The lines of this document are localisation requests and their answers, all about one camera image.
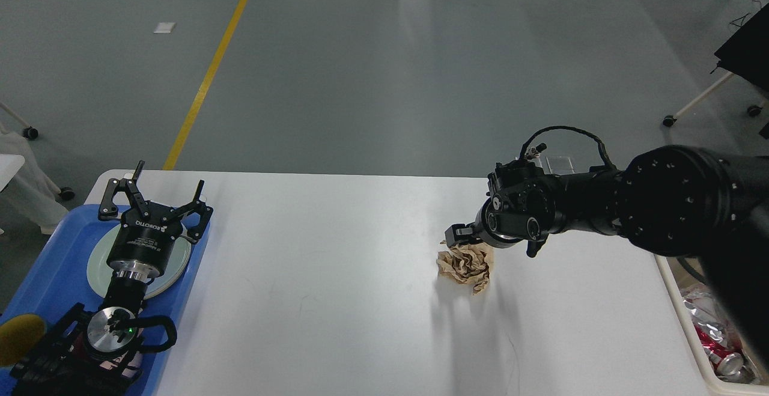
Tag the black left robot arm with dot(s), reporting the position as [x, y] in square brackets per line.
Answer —
[110, 287]

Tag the pink plate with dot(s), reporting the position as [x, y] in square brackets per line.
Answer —
[168, 282]

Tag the crushed red soda can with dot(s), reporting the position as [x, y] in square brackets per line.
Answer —
[726, 360]

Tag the foil back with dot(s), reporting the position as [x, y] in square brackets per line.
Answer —
[704, 309]

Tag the teal mug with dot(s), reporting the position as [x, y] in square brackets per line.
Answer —
[19, 335]

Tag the black jacket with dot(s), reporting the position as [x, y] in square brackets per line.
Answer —
[745, 54]

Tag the green plate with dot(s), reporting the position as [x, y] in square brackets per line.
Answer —
[174, 258]

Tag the white rolling chair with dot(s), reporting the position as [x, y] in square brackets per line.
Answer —
[709, 98]

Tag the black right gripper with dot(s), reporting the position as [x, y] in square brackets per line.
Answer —
[480, 230]

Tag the brown paper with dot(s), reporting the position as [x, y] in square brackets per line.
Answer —
[467, 265]

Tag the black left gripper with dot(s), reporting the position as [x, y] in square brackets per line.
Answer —
[143, 247]

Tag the white furniture at left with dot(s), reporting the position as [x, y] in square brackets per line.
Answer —
[30, 192]

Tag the white plastic bin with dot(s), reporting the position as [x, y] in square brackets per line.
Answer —
[713, 385]

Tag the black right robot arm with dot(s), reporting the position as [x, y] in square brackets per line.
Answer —
[673, 201]

